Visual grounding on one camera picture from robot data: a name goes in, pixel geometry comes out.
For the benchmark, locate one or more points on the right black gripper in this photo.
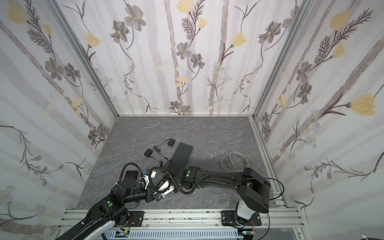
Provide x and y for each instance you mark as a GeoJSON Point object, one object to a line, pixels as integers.
{"type": "Point", "coordinates": [172, 167]}

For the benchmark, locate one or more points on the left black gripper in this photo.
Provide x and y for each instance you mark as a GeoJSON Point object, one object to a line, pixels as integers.
{"type": "Point", "coordinates": [152, 195]}

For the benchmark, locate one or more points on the black power adapter with plug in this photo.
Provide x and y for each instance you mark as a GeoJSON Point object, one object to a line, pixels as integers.
{"type": "Point", "coordinates": [149, 154]}

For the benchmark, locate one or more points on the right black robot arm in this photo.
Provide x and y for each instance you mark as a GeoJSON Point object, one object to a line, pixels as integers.
{"type": "Point", "coordinates": [253, 189]}

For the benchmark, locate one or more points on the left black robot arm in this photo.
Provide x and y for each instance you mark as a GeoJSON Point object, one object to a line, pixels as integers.
{"type": "Point", "coordinates": [133, 185]}

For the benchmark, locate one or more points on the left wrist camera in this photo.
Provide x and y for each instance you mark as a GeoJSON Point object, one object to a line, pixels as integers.
{"type": "Point", "coordinates": [157, 196]}

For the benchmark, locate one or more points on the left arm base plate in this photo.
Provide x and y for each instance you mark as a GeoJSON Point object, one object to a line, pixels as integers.
{"type": "Point", "coordinates": [135, 219]}

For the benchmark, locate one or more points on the white slotted cable duct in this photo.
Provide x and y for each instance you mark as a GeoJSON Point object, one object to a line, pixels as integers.
{"type": "Point", "coordinates": [188, 234]}

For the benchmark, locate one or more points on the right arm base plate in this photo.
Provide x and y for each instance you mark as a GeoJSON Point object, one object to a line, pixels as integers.
{"type": "Point", "coordinates": [230, 219]}

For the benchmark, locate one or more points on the aluminium mounting rail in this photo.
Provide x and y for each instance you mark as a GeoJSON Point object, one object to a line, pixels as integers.
{"type": "Point", "coordinates": [207, 219]}

